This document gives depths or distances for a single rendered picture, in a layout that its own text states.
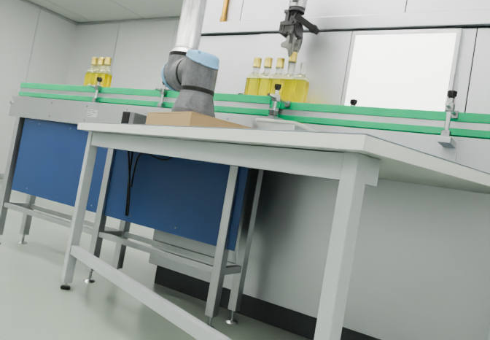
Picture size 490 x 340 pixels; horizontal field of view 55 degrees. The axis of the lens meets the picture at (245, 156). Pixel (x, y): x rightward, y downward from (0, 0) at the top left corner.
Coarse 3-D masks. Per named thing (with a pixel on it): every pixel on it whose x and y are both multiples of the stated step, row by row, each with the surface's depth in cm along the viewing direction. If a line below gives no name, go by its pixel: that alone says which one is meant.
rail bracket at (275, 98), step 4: (276, 84) 184; (276, 88) 184; (280, 88) 184; (276, 92) 184; (272, 96) 181; (276, 96) 183; (280, 96) 184; (272, 100) 184; (276, 100) 183; (280, 100) 186; (276, 104) 184; (288, 104) 192; (272, 108) 184; (272, 112) 183; (276, 112) 183
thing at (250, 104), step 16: (32, 96) 275; (48, 96) 265; (64, 96) 258; (80, 96) 250; (112, 96) 237; (128, 96) 231; (144, 96) 225; (160, 96) 219; (176, 96) 214; (224, 96) 199; (240, 96) 195; (256, 96) 191; (240, 112) 194; (256, 112) 190
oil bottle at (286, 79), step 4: (284, 76) 198; (288, 76) 197; (292, 76) 197; (284, 80) 197; (288, 80) 197; (292, 80) 196; (280, 84) 198; (284, 84) 197; (288, 84) 196; (284, 88) 197; (288, 88) 196; (280, 92) 198; (284, 92) 197; (288, 92) 196; (284, 96) 196; (288, 96) 196; (284, 100) 196; (288, 100) 196
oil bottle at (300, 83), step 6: (294, 78) 195; (300, 78) 194; (306, 78) 194; (294, 84) 195; (300, 84) 193; (306, 84) 195; (294, 90) 194; (300, 90) 193; (306, 90) 195; (294, 96) 194; (300, 96) 192; (306, 96) 196; (300, 102) 192
